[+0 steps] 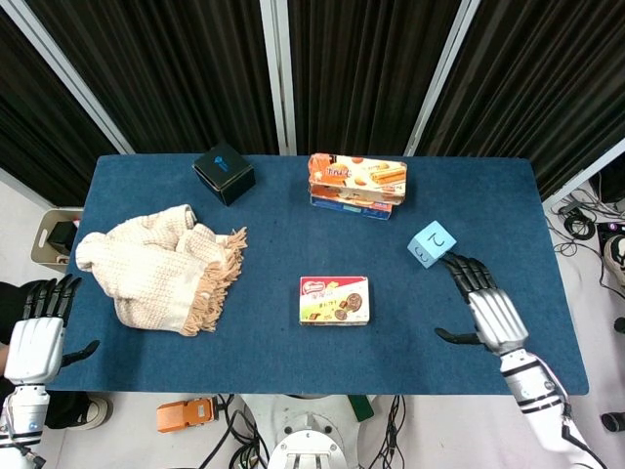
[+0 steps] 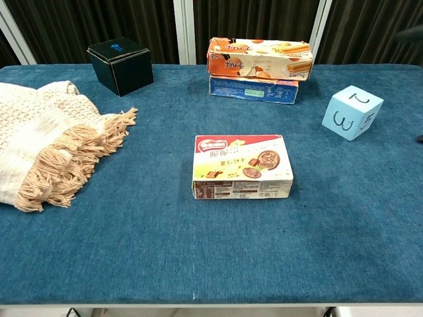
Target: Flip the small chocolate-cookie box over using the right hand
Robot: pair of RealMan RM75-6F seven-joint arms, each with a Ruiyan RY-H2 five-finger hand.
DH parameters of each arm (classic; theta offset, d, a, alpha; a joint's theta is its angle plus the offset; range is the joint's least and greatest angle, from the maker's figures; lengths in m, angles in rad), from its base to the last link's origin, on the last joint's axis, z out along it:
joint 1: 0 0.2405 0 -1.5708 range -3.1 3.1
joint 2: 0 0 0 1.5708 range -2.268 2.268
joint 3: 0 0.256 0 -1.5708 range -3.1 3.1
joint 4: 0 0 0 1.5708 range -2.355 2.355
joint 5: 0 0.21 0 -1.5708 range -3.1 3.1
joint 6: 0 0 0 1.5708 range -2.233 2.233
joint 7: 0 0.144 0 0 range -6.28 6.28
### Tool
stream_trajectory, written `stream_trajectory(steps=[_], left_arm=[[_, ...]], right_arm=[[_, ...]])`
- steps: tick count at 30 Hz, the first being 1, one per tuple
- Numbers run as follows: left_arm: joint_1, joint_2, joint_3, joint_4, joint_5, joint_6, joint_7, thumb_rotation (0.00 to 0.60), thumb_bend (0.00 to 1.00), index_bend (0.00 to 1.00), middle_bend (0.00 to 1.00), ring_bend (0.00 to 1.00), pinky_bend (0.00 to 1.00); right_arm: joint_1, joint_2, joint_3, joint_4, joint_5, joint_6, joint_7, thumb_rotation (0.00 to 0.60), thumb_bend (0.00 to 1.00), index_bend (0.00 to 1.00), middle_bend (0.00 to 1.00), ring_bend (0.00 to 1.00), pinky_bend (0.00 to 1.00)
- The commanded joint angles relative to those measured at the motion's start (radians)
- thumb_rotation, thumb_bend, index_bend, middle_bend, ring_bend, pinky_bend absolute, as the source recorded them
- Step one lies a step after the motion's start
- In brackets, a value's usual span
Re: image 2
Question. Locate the light blue numbered cube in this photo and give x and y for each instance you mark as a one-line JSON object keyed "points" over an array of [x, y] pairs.
{"points": [[343, 115]]}

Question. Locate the orange wafer roll box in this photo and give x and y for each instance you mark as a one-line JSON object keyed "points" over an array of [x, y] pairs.
{"points": [[257, 61]]}

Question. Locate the blue flat snack box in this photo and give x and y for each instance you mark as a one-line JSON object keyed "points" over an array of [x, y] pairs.
{"points": [[231, 90]]}

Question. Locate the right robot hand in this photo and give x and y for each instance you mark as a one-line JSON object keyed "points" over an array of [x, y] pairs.
{"points": [[420, 138]]}

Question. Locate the blue table cloth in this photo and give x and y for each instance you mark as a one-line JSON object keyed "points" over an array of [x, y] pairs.
{"points": [[132, 247]]}

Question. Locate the white red cookie box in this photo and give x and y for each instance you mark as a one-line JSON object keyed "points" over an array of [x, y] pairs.
{"points": [[241, 165]]}

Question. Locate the black cardboard cube box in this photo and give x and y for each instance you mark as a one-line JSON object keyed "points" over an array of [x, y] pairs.
{"points": [[132, 72]]}

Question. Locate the white frame post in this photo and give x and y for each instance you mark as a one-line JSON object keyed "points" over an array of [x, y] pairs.
{"points": [[184, 33], [16, 36], [320, 26]]}

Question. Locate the white table frame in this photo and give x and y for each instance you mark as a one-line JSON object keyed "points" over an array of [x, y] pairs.
{"points": [[211, 310]]}

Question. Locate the cream knitted fringed blanket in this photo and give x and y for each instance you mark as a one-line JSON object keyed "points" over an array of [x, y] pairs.
{"points": [[43, 132]]}

